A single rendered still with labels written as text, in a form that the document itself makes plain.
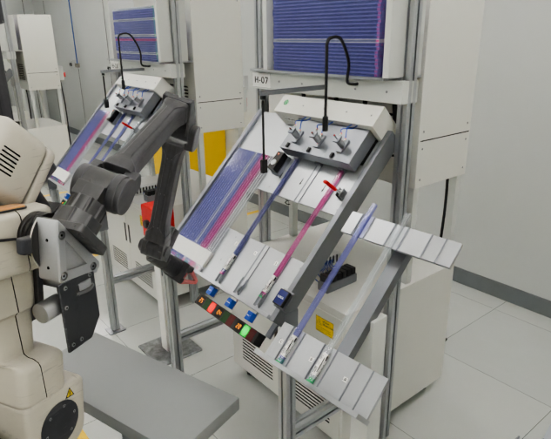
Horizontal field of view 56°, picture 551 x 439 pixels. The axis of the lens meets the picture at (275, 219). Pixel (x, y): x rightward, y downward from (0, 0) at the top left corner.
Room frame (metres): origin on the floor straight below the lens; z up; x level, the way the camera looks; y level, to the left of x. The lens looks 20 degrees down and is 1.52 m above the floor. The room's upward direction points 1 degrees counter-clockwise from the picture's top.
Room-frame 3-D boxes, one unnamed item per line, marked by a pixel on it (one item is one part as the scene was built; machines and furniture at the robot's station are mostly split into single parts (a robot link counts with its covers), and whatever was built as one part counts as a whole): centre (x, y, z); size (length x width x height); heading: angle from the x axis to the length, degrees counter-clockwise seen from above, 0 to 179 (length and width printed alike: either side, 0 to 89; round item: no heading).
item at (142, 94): (3.01, 0.78, 0.66); 1.01 x 0.73 x 1.31; 129
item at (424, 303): (2.01, -0.27, 0.31); 0.70 x 0.65 x 0.62; 39
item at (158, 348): (2.28, 0.55, 0.39); 0.24 x 0.24 x 0.78; 39
